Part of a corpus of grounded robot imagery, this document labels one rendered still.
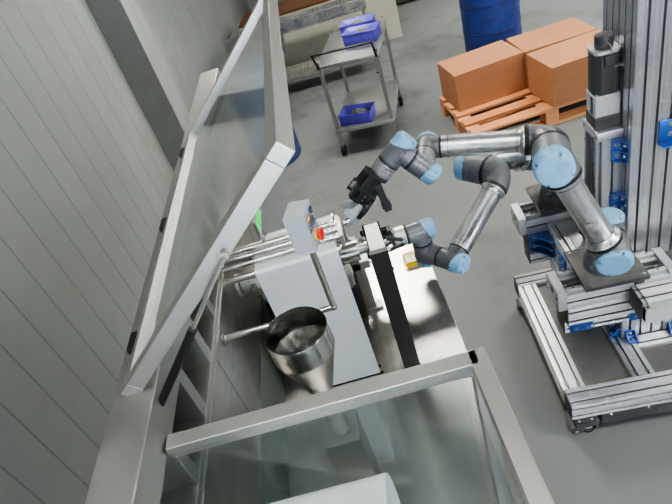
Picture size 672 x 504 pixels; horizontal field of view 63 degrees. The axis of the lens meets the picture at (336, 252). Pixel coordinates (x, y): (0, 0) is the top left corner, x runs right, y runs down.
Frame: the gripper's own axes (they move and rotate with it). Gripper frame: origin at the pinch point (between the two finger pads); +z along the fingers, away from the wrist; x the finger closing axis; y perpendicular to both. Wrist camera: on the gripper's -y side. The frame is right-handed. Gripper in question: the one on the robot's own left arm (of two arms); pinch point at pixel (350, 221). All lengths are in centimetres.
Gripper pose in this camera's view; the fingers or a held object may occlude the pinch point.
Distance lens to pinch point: 189.9
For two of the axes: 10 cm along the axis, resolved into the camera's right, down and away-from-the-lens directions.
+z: -5.6, 7.1, 4.3
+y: -8.2, -4.0, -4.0
